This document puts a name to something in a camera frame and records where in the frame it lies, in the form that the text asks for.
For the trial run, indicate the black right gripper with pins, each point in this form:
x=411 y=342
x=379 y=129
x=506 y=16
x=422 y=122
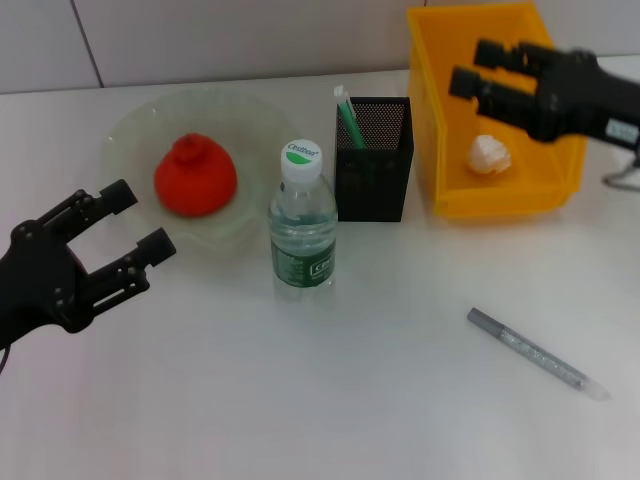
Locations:
x=580 y=100

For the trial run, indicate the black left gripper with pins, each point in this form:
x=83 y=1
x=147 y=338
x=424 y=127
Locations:
x=35 y=280

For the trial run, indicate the red-orange toy orange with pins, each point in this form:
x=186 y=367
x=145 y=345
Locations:
x=200 y=175

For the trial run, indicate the white paper ball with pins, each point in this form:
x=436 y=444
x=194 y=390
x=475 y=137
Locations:
x=489 y=155

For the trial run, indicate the mint green pen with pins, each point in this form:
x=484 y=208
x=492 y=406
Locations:
x=352 y=122

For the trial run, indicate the clear water bottle green label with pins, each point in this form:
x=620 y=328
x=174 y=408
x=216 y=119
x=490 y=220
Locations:
x=302 y=240

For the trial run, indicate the grey glitter pen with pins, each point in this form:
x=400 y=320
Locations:
x=535 y=352

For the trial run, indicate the pale green glass fruit plate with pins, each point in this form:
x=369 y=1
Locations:
x=255 y=140

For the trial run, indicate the black mesh pen holder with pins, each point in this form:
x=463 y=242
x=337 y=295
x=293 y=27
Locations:
x=372 y=190

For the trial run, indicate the yellow plastic bin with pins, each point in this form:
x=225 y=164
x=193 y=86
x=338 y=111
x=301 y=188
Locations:
x=450 y=150

